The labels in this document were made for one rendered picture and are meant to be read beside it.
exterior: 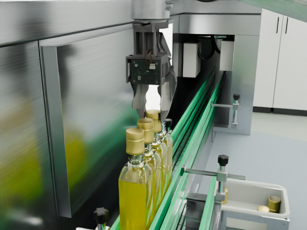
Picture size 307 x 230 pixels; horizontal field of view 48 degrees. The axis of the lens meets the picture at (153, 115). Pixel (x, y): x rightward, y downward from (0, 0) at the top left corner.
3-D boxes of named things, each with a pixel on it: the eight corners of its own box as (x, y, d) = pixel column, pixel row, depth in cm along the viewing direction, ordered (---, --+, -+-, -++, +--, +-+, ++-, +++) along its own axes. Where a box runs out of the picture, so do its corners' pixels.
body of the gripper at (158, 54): (124, 86, 67) (123, 22, 63) (138, 77, 75) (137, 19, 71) (162, 88, 65) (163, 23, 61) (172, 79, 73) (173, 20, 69)
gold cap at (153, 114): (147, 126, 78) (147, 108, 77) (162, 128, 77) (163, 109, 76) (143, 132, 75) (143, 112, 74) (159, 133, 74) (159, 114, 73)
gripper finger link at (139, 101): (123, 124, 72) (129, 82, 69) (132, 116, 77) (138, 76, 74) (137, 128, 71) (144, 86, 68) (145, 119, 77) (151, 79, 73)
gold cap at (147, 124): (140, 136, 73) (140, 117, 72) (156, 138, 72) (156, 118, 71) (134, 142, 70) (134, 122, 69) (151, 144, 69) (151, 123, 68)
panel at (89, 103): (165, 98, 151) (166, 18, 141) (172, 99, 151) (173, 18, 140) (58, 216, 69) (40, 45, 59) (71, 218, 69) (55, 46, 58)
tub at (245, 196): (212, 198, 116) (214, 175, 114) (282, 209, 111) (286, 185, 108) (205, 230, 101) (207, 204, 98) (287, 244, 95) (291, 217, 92)
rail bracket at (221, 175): (182, 189, 97) (183, 149, 93) (243, 198, 93) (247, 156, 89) (180, 195, 94) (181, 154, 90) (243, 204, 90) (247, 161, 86)
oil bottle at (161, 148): (145, 213, 87) (145, 135, 80) (167, 216, 86) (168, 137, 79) (139, 226, 82) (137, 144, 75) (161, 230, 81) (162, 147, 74)
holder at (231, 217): (197, 197, 118) (198, 177, 115) (282, 210, 111) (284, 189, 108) (187, 228, 102) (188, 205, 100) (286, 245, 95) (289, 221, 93)
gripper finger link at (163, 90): (155, 130, 70) (148, 86, 68) (162, 120, 76) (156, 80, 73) (170, 129, 69) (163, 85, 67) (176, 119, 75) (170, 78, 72)
